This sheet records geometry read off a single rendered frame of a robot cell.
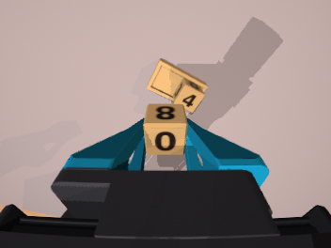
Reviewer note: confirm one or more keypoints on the tan wooden number cube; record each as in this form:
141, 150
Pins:
165, 129
189, 94

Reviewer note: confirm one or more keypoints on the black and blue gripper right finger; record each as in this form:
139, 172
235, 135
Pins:
218, 153

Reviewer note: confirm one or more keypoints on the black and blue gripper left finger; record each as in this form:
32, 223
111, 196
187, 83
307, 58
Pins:
114, 152

